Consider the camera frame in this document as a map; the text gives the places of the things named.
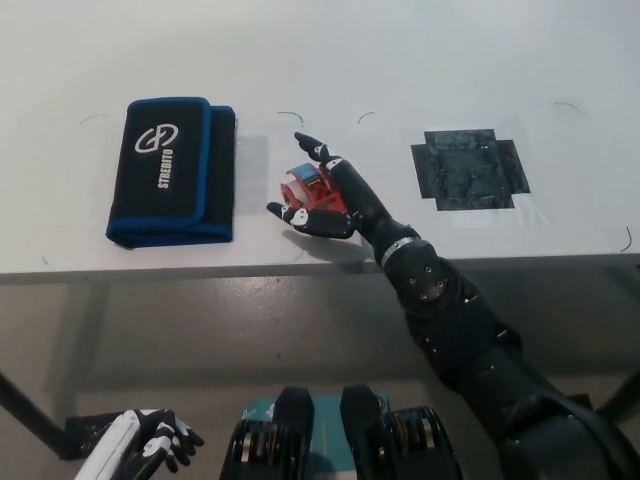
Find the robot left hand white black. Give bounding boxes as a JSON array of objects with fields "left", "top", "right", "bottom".
[{"left": 73, "top": 407, "right": 206, "bottom": 480}]

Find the robot right hand white black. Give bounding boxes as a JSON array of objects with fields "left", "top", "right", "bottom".
[{"left": 266, "top": 131, "right": 417, "bottom": 257}]

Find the red tape dispenser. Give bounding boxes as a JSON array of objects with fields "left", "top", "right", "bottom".
[{"left": 278, "top": 162, "right": 348, "bottom": 212}]

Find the black tape patch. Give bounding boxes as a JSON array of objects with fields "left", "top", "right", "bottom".
[{"left": 410, "top": 127, "right": 532, "bottom": 213}]

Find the black notebook pouch blue trim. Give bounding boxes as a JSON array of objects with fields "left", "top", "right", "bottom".
[{"left": 104, "top": 96, "right": 237, "bottom": 249}]

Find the black floor plate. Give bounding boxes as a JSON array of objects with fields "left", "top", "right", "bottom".
[{"left": 63, "top": 412, "right": 129, "bottom": 461}]

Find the black table leg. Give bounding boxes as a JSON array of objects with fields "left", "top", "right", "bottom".
[
  {"left": 0, "top": 370, "right": 67, "bottom": 459},
  {"left": 593, "top": 362, "right": 640, "bottom": 426}
]

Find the black ribbed robot body block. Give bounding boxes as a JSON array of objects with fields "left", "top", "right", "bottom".
[
  {"left": 228, "top": 385, "right": 317, "bottom": 480},
  {"left": 340, "top": 383, "right": 462, "bottom": 480}
]

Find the teal robot body cover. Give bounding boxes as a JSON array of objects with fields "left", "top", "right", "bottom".
[{"left": 240, "top": 392, "right": 392, "bottom": 480}]

